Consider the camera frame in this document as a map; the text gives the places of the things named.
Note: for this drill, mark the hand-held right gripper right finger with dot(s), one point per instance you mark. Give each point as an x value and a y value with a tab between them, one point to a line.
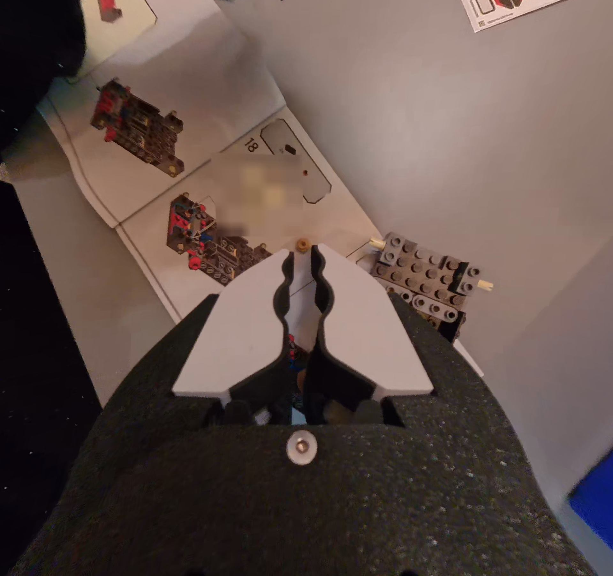
373	341

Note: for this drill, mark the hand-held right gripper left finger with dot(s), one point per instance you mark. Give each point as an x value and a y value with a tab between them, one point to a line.
239	336

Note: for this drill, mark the tan round lego stud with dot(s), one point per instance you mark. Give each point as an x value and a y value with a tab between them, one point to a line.
302	244

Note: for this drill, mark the person's left forearm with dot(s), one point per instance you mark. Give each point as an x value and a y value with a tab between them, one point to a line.
38	35

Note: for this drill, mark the lego instruction booklet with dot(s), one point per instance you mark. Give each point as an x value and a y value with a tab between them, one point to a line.
191	59

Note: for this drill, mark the blue plastic bin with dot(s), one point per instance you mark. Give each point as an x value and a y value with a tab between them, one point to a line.
596	494

